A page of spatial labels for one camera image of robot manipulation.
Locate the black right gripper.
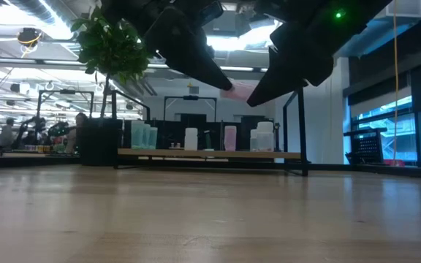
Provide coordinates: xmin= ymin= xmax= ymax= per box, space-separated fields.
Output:
xmin=100 ymin=0 xmax=306 ymax=91

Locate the white medicine bottle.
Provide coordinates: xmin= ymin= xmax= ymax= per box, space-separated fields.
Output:
xmin=184 ymin=127 xmax=199 ymax=151

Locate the green artificial plant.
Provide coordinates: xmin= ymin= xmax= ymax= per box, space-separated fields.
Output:
xmin=70 ymin=5 xmax=151 ymax=121

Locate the black office partition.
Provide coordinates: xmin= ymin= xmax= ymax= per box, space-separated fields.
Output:
xmin=122 ymin=113 xmax=281 ymax=151

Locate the black perforated metal cart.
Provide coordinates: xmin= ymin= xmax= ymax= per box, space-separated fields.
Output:
xmin=344 ymin=127 xmax=389 ymax=165

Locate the black plant pot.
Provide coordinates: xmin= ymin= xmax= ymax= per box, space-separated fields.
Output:
xmin=75 ymin=117 xmax=124 ymax=167

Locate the person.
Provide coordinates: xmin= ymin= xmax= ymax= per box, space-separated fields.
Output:
xmin=64 ymin=112 xmax=87 ymax=154
xmin=0 ymin=117 xmax=18 ymax=147

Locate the black gantry frame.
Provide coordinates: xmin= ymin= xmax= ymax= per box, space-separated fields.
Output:
xmin=163 ymin=95 xmax=218 ymax=123
xmin=34 ymin=89 xmax=96 ymax=129

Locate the wooden shelf with black frame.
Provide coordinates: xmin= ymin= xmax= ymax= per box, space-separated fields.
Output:
xmin=111 ymin=85 xmax=310 ymax=177

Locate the black aluminium table frame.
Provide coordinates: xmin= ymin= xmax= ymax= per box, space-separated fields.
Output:
xmin=0 ymin=155 xmax=421 ymax=179

